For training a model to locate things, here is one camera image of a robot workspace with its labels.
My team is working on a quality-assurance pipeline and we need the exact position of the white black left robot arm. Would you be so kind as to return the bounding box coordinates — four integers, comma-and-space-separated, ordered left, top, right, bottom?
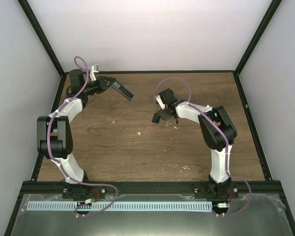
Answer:
37, 69, 117, 199

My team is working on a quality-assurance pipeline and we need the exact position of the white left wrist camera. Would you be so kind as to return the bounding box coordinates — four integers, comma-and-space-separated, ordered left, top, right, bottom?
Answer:
89, 64, 99, 81

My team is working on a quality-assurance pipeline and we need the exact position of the black remote control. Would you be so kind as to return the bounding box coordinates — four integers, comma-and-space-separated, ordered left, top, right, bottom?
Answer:
112, 81, 134, 101

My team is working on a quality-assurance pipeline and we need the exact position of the light blue slotted cable duct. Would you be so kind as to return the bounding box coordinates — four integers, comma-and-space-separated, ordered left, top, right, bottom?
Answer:
26, 201, 212, 212

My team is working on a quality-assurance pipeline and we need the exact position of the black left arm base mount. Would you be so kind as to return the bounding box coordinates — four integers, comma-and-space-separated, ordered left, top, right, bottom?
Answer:
61, 179, 106, 200

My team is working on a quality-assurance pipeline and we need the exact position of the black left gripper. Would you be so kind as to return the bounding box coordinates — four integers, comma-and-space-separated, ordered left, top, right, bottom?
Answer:
82, 76, 115, 96

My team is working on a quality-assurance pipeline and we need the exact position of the black aluminium front rail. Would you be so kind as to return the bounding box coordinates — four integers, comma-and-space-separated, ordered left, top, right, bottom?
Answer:
19, 180, 285, 199

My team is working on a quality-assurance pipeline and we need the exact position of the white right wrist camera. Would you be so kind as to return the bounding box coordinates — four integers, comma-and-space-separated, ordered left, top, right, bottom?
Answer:
154, 95, 166, 110

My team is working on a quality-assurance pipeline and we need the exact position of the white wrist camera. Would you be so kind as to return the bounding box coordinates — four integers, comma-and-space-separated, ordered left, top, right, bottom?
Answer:
89, 64, 99, 81
154, 95, 166, 110

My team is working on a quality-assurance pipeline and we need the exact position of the clear plastic front sheet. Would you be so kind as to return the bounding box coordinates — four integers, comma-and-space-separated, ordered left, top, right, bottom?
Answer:
11, 194, 293, 236

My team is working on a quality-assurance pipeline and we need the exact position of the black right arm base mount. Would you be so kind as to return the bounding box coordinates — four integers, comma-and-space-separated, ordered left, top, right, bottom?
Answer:
193, 181, 236, 200

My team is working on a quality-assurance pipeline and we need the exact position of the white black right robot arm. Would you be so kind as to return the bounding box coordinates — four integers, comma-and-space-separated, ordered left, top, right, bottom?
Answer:
152, 88, 237, 198

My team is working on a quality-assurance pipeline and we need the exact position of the black battery compartment cover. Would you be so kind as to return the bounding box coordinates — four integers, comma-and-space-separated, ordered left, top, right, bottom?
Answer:
151, 113, 160, 123

